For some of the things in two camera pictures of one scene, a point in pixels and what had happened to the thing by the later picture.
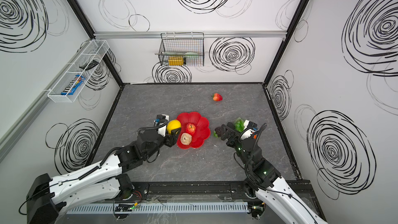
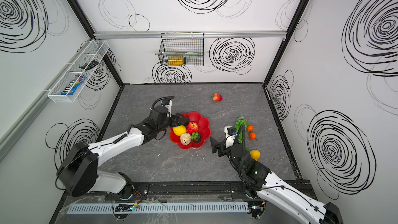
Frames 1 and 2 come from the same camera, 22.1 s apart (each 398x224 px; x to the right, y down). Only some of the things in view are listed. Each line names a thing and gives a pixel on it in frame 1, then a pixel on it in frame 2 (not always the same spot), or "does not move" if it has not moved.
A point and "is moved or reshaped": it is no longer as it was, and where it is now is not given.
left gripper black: x=168 y=136 -> x=172 y=120
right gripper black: x=229 y=134 -> x=220 y=149
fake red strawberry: x=217 y=97 does not move
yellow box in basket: x=175 y=60 does not move
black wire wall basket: x=186 y=49 does not move
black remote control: x=92 y=64 does not move
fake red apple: x=190 y=128 does not move
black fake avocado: x=218 y=131 -> x=185 y=121
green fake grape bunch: x=239 y=124 does not move
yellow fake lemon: x=173 y=124 is moved or reshaped
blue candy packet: x=69 y=91 does not move
